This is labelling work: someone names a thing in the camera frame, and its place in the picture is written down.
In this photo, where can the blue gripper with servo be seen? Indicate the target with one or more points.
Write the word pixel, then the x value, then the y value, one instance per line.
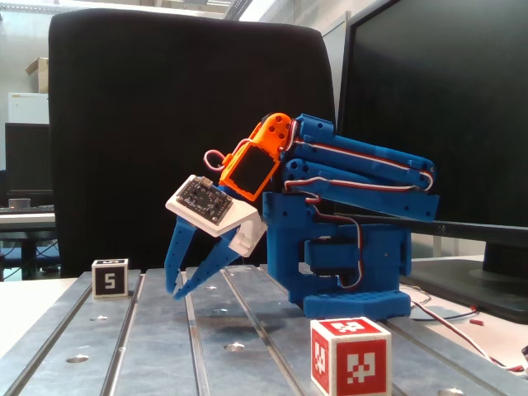
pixel 221 250

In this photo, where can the black cube with number five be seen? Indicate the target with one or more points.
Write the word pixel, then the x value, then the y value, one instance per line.
pixel 109 281

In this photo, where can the red cube with white pattern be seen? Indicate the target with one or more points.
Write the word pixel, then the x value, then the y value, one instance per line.
pixel 359 363

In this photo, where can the black keyboard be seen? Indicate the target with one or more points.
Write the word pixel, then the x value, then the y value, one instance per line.
pixel 41 209

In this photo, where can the white background desk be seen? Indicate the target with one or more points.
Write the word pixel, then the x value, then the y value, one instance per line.
pixel 24 220

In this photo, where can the grey round tin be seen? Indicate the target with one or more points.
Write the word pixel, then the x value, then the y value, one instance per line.
pixel 19 204

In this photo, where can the dark background monitor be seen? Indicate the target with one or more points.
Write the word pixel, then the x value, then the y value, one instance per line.
pixel 26 156

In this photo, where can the white cabinet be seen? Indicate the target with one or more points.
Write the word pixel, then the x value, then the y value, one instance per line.
pixel 26 108

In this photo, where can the brown cardboard box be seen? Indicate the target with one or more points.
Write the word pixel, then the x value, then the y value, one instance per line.
pixel 39 74

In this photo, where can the small red connector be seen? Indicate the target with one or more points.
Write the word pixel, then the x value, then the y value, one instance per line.
pixel 476 321

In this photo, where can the black Dell monitor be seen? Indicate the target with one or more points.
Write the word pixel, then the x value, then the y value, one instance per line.
pixel 433 82

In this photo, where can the white camera mount with board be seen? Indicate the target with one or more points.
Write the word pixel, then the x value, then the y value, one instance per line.
pixel 231 222

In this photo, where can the aluminium slotted base plate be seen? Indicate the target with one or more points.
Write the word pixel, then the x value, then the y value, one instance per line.
pixel 165 350

